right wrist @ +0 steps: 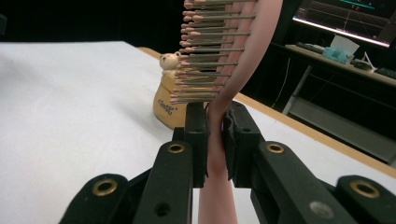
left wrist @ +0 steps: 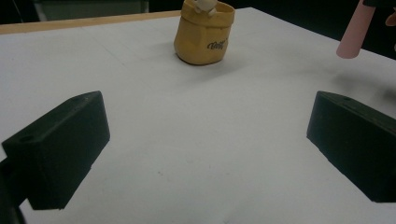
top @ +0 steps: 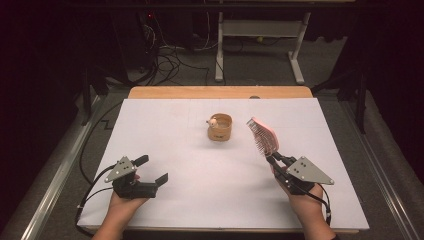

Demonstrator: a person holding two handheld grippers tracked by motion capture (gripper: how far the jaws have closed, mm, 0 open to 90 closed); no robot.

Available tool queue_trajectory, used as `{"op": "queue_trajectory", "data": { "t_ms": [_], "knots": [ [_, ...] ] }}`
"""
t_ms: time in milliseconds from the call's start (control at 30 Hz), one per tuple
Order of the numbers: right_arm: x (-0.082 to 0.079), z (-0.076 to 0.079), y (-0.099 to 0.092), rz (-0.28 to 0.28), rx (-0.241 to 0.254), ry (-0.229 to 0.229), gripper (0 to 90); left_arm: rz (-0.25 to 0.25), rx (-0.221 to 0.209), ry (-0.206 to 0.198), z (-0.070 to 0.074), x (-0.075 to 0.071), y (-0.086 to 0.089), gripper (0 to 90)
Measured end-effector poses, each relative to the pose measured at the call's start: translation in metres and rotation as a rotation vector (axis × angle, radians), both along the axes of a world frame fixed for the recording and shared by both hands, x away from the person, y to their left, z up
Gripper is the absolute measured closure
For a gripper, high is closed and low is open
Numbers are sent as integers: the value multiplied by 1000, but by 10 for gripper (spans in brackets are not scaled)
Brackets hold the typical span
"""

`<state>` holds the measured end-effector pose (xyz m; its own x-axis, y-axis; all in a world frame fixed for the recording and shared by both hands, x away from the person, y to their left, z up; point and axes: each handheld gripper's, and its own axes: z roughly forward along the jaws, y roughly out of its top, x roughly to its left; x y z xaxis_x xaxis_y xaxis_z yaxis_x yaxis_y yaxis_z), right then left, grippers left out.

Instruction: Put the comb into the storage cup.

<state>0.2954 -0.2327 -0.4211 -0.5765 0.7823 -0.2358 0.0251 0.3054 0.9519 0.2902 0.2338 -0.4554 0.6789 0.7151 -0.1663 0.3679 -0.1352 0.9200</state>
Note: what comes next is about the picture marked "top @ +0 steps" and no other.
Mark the black metal stand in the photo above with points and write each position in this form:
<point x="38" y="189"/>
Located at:
<point x="360" y="100"/>
<point x="87" y="96"/>

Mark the white table cover sheet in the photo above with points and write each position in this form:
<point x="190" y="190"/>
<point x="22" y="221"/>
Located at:
<point x="206" y="186"/>

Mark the person's right hand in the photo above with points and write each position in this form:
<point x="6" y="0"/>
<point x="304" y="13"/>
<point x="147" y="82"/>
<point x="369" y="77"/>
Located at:
<point x="306" y="206"/>

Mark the tan pot with bear figure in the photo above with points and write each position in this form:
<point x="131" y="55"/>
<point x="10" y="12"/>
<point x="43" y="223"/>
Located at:
<point x="220" y="131"/>

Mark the wooden table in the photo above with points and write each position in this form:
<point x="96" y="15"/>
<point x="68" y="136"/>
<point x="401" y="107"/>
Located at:
<point x="216" y="92"/>

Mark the black computer tower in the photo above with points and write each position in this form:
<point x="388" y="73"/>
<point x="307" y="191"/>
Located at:
<point x="133" y="40"/>

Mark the aluminium floor rail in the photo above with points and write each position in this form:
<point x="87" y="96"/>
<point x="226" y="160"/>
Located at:
<point x="383" y="173"/>
<point x="56" y="180"/>

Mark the person's left hand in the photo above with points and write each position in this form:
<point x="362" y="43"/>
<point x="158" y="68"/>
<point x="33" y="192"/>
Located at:
<point x="125" y="205"/>

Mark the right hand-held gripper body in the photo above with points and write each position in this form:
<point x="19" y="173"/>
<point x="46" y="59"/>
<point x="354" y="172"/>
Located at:
<point x="305" y="171"/>

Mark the pink hairbrush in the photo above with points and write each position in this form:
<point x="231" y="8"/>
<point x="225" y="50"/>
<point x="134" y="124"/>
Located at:
<point x="268" y="133"/>

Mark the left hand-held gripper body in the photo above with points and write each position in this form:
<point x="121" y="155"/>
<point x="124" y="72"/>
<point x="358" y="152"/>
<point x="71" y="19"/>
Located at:
<point x="125" y="168"/>

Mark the white table frame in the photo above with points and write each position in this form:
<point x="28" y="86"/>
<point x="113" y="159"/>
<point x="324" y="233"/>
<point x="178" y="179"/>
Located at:
<point x="261" y="28"/>

